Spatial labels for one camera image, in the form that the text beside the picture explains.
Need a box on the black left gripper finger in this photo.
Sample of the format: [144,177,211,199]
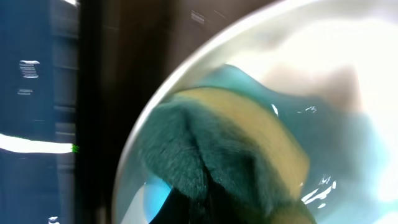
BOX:
[149,188,218,224]

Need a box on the green and yellow sponge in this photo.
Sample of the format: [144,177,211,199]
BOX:
[136,87,315,224]

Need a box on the white plate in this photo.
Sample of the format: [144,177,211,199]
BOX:
[112,1,397,223]

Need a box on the dark blue tray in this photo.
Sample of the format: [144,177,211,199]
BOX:
[1,0,80,223]

